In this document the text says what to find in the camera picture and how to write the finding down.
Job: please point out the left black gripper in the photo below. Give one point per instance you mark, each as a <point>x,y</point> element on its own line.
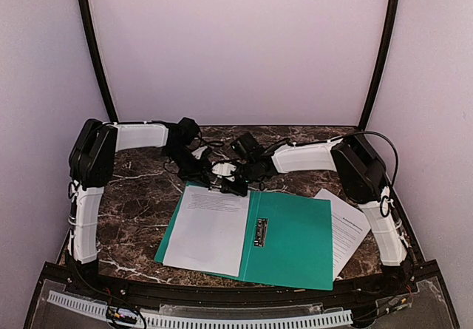
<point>193,174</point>

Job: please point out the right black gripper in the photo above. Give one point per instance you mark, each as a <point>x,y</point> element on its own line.
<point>233,187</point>

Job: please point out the white paper sheet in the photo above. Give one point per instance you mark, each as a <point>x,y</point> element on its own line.
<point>208,234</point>

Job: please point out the green plastic folder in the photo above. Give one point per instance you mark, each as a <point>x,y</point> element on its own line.
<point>298,251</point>

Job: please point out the printed paper sheet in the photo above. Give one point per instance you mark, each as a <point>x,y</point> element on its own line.
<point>350,227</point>

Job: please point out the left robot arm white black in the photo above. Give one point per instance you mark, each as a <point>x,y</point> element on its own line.
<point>92,162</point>

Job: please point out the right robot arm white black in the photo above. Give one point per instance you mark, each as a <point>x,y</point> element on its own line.
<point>360,169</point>

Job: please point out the metal top clip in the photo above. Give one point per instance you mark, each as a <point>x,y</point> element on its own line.
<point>217,190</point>

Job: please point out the metal centre spring clip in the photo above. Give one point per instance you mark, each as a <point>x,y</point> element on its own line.
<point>260,232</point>

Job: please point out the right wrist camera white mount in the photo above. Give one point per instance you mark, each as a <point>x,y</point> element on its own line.
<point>247,149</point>

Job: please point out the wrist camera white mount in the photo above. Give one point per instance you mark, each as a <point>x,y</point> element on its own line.
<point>190,136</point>
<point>247,149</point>

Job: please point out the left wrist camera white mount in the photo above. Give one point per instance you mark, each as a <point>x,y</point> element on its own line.
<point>190,136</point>

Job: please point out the white slotted cable duct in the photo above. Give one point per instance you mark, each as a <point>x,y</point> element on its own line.
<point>174,316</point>

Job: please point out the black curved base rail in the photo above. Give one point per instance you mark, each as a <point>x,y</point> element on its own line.
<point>366,296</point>

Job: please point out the left black frame post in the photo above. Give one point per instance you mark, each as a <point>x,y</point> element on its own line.
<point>95,56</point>

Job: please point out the black frame post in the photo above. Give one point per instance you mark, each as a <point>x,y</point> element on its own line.
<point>386,35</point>
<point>95,56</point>

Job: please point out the right black frame post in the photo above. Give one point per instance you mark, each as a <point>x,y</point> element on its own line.
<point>386,35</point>

